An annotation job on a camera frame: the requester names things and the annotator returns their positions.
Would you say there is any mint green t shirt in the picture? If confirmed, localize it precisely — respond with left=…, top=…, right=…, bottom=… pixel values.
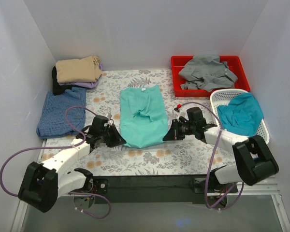
left=120, top=85, right=168, bottom=149

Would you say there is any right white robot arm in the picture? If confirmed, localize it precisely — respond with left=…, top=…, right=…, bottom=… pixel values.
left=163, top=107, right=279, bottom=192

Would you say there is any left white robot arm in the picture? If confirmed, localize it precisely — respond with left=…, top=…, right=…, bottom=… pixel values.
left=18, top=116, right=126, bottom=213

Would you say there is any white plastic basket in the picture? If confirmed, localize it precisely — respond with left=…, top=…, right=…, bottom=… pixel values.
left=210, top=88, right=270, bottom=144

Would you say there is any blue checkered shirt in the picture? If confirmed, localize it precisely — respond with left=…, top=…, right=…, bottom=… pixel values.
left=36, top=87, right=87, bottom=139

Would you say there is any teal blue t shirt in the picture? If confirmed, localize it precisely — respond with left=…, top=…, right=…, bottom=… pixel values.
left=217, top=93, right=264, bottom=137

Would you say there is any folded lavender shirt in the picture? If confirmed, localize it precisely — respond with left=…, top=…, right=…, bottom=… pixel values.
left=59, top=63, right=102, bottom=88

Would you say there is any grey polo shirt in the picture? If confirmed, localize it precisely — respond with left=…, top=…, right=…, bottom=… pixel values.
left=179, top=55, right=238, bottom=92

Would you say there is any folded black garment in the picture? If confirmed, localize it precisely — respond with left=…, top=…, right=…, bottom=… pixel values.
left=52, top=66, right=64, bottom=95

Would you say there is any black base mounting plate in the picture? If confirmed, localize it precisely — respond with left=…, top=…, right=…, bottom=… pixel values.
left=65, top=174, right=238, bottom=205

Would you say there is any red plastic tray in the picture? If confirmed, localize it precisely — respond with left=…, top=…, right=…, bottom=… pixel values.
left=171, top=56, right=250, bottom=97

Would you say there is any folded beige shirt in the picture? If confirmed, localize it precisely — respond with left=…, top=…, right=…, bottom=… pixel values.
left=56, top=56, right=102, bottom=84

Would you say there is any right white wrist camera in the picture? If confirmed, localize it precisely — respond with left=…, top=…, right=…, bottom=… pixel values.
left=173, top=104, right=186, bottom=119

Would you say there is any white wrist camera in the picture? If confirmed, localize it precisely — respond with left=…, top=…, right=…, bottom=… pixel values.
left=173, top=104, right=186, bottom=119
left=104, top=113, right=114, bottom=127

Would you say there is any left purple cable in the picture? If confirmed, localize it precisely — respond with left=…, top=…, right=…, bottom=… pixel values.
left=0, top=106, right=111, bottom=219

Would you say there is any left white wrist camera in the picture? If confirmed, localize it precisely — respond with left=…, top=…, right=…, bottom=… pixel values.
left=104, top=113, right=114, bottom=127

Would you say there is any aluminium frame rail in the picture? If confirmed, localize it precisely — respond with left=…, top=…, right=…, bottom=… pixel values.
left=12, top=177, right=290, bottom=232

